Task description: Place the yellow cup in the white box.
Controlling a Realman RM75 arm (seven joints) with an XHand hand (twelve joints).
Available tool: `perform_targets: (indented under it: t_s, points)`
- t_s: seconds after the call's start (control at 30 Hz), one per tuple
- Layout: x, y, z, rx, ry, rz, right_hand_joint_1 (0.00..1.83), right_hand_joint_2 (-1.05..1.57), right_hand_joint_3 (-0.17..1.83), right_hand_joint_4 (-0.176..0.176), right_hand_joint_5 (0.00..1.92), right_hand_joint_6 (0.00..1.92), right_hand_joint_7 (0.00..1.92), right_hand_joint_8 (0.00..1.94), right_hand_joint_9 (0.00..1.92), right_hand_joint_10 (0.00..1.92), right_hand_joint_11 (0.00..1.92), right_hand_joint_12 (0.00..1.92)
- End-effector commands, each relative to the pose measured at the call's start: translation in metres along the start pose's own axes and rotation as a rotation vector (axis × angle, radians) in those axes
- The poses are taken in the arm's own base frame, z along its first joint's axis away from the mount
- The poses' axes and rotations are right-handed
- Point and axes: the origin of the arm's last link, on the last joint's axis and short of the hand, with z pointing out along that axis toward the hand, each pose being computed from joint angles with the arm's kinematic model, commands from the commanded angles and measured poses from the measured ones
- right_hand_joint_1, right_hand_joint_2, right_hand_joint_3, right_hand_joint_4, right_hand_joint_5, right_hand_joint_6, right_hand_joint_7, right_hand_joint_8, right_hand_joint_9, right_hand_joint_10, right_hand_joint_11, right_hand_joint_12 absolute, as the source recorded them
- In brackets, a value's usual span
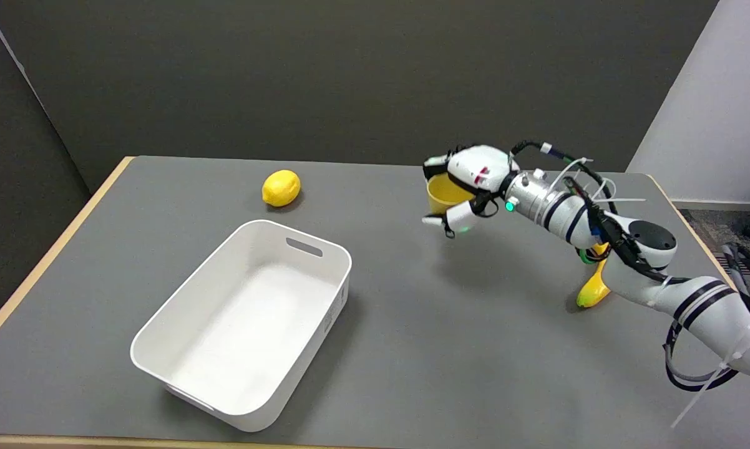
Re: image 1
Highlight yellow banana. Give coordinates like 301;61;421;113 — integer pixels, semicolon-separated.
576;243;611;309

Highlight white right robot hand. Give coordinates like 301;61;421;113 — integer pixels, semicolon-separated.
421;145;520;239

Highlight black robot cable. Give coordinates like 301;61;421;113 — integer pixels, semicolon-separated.
664;319;740;392

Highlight yellow lemon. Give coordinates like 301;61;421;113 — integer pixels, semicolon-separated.
261;169;302;208

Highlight white plastic box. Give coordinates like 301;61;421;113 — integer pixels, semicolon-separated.
130;219;353;433

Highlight yellow cup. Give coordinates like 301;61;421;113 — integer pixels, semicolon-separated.
426;173;476;216

